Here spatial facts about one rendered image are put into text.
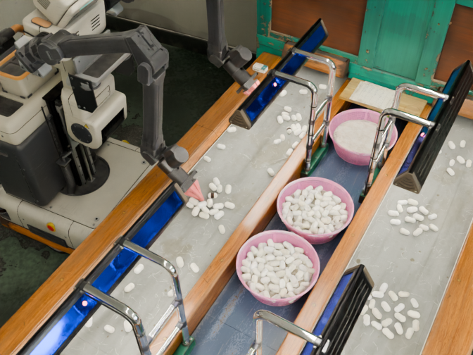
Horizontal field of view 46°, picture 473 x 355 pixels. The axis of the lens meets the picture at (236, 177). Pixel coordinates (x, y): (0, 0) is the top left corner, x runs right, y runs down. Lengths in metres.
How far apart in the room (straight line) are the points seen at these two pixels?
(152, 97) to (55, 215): 1.11
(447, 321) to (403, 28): 1.13
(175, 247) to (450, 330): 0.89
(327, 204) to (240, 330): 0.55
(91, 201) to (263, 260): 1.12
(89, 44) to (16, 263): 1.47
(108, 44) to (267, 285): 0.89
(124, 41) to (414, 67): 1.23
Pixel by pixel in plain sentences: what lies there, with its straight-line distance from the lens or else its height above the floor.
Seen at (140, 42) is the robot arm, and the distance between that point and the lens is 1.65.
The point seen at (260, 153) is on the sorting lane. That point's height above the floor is 0.74.
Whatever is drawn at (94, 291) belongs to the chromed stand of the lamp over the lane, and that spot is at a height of 1.12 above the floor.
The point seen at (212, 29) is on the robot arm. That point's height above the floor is 1.14.
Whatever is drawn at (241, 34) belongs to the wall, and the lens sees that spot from 3.76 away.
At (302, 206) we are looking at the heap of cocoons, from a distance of 1.99.
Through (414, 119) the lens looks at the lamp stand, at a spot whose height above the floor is 1.12.
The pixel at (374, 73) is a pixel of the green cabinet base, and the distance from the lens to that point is 2.46.
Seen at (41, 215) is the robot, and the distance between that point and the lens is 2.73.
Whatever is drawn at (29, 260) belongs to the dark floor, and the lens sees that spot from 2.94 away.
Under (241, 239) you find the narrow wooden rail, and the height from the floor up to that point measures 0.76.
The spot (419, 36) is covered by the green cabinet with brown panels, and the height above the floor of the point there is 1.04.
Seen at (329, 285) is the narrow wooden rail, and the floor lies 0.76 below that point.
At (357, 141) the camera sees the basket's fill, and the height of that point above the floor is 0.74.
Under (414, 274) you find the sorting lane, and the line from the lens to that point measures 1.88.
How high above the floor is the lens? 2.25
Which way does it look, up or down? 47 degrees down
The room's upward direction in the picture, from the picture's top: 2 degrees counter-clockwise
